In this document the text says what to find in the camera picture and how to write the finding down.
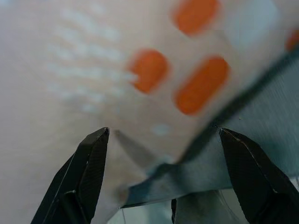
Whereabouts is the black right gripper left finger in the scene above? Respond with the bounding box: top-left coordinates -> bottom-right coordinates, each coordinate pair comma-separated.
30,127 -> 110,224

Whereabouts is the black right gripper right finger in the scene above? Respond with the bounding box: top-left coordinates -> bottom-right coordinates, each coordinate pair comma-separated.
219,127 -> 299,224

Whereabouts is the beige pillow with orange patches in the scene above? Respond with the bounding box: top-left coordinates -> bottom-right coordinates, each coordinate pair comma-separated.
0,0 -> 299,224

